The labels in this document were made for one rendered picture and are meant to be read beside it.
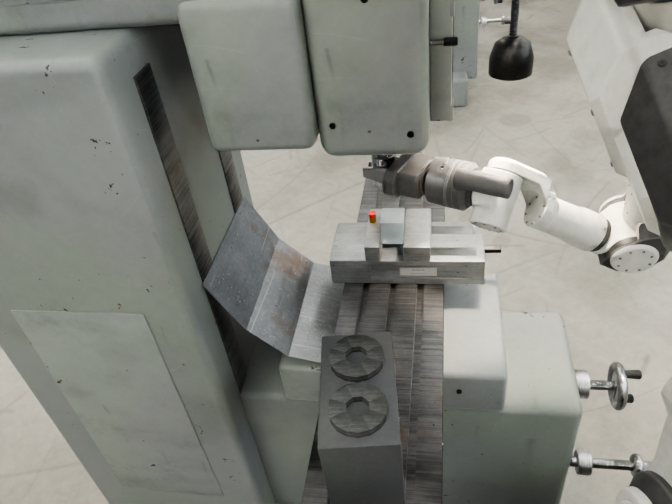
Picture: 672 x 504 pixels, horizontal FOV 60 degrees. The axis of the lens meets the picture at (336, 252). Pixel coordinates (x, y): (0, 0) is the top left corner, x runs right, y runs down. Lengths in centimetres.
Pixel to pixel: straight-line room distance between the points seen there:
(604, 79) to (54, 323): 111
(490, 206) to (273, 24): 46
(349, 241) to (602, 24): 87
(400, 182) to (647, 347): 168
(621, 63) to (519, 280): 216
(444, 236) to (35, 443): 181
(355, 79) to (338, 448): 56
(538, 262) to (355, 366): 200
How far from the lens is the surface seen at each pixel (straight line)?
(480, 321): 140
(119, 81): 98
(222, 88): 100
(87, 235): 114
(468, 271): 134
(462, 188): 103
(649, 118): 65
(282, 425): 154
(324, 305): 143
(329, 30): 95
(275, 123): 101
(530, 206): 112
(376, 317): 130
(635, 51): 65
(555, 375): 148
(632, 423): 234
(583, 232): 112
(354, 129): 101
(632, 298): 278
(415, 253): 131
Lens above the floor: 183
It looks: 39 degrees down
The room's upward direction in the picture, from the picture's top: 8 degrees counter-clockwise
